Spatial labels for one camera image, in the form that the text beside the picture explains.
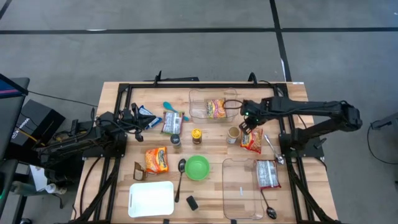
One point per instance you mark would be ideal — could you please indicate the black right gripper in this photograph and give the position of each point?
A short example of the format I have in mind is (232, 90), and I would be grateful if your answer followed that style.
(256, 110)

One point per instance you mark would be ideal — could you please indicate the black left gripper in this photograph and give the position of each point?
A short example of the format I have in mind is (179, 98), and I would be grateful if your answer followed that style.
(133, 119)

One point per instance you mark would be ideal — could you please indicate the blue noodle packet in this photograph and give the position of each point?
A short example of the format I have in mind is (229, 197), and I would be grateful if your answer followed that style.
(155, 124)

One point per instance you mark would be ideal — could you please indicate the pile of snack packets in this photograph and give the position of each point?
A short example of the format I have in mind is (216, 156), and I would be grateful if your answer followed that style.
(252, 141)

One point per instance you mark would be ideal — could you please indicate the tan lid seasoning jar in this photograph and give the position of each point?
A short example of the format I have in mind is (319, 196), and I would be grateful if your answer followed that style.
(233, 133)

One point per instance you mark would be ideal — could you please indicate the teal plastic spoon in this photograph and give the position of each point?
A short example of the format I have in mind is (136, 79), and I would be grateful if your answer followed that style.
(168, 106)

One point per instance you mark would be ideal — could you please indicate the pink ramen noodle packet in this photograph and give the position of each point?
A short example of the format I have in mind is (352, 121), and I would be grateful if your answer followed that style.
(172, 123)
(267, 174)

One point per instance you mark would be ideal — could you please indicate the black lid spice jar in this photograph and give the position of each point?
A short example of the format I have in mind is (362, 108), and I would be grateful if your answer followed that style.
(175, 140)

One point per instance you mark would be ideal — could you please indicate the yellow lid seasoning jar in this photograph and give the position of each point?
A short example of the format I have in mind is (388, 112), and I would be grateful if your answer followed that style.
(196, 135)

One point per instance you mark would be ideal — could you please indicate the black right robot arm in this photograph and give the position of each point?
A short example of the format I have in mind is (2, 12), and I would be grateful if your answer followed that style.
(311, 107)

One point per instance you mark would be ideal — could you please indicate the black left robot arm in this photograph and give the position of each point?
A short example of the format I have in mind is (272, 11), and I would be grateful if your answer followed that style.
(77, 143)

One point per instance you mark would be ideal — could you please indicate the silver metal spoon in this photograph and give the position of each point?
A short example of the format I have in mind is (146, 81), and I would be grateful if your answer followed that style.
(273, 149)

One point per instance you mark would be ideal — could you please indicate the short clear plastic bin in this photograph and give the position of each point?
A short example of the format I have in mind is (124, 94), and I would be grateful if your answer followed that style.
(197, 109)

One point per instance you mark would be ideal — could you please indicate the brown paper pouch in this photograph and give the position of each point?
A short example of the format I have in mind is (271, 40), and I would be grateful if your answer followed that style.
(139, 172)

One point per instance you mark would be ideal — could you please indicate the dark metal spoon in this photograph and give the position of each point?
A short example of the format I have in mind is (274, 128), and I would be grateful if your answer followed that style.
(182, 165)
(271, 212)

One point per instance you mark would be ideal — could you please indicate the green plastic bowl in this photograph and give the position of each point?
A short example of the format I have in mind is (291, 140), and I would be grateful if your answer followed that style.
(197, 168)

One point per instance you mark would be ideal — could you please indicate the long clear plastic bin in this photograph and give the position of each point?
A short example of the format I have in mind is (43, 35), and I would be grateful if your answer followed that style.
(239, 199)

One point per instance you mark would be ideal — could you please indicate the white plastic bin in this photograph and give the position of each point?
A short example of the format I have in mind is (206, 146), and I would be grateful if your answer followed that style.
(150, 199)

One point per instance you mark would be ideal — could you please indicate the dark green tin box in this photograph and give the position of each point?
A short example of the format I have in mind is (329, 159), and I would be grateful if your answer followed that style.
(192, 203)

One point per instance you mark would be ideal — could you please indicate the black printed box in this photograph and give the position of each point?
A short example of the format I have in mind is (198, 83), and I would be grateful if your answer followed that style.
(37, 121)

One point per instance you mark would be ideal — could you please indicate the white paper sheet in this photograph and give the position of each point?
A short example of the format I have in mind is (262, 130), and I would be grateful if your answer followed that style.
(37, 177)

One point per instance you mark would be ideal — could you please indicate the grey furniture leg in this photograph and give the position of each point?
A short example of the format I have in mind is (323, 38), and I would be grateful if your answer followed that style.
(385, 121)

